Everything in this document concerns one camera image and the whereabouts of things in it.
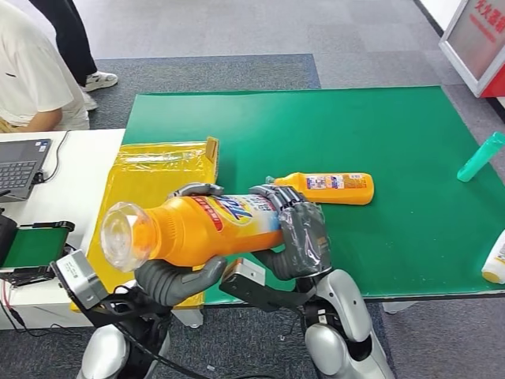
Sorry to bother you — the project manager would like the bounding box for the orange bottle with white label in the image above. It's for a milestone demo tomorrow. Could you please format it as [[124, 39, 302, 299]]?
[[265, 171, 375, 207]]

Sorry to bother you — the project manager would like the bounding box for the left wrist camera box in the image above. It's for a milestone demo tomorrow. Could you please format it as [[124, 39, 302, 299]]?
[[50, 249, 108, 310]]

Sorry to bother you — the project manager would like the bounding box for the white cabinet with red base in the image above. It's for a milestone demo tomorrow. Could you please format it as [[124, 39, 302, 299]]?
[[439, 0, 505, 99]]

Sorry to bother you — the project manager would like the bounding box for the white and yellow bottle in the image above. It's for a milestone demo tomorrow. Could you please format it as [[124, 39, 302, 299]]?
[[481, 230, 505, 286]]

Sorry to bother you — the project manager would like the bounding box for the orange bottle with logo label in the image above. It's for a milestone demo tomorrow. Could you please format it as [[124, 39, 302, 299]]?
[[99, 193, 286, 273]]

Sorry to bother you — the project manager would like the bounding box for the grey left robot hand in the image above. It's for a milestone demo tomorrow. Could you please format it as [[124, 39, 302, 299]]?
[[134, 182, 228, 308]]

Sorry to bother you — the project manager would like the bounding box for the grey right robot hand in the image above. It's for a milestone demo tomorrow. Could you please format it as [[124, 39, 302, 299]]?
[[249, 184, 332, 281]]

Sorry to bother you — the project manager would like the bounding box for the standing person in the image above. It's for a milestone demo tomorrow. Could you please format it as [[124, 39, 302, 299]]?
[[28, 0, 119, 112]]

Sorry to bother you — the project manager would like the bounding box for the seated person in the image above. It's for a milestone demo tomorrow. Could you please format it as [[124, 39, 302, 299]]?
[[0, 0, 90, 133]]

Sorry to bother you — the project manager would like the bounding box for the black laptop cable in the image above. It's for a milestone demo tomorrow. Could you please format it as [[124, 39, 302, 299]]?
[[32, 129, 70, 185]]

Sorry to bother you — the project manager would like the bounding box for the white table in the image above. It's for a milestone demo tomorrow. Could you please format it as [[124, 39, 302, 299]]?
[[0, 128, 127, 331]]

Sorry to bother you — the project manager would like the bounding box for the white table foot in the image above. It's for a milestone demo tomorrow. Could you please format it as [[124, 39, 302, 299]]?
[[381, 300, 418, 315], [172, 308, 204, 330]]

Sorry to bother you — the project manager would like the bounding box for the black device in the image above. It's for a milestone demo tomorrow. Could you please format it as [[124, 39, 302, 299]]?
[[0, 208, 18, 268]]

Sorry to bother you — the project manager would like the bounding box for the grey laptop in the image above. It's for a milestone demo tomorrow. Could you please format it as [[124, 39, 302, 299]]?
[[0, 138, 53, 204]]

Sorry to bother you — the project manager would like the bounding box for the small green belt conveyor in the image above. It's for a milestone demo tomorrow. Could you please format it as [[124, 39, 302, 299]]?
[[0, 220, 75, 287]]

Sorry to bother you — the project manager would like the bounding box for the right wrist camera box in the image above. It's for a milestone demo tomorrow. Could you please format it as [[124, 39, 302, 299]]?
[[220, 257, 268, 288]]

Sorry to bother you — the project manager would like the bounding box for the yellow taped cardboard tray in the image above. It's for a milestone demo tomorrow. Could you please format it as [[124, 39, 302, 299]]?
[[71, 137, 220, 313]]

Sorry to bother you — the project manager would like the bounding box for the green table mat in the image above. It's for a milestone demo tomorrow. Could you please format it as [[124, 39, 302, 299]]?
[[121, 86, 505, 306]]

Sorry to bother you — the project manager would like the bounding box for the green plastic bottle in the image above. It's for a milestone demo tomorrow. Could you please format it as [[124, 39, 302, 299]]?
[[457, 131, 505, 183]]

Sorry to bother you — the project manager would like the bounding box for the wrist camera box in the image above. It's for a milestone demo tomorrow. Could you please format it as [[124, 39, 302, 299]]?
[[220, 257, 268, 288], [50, 249, 108, 310]]

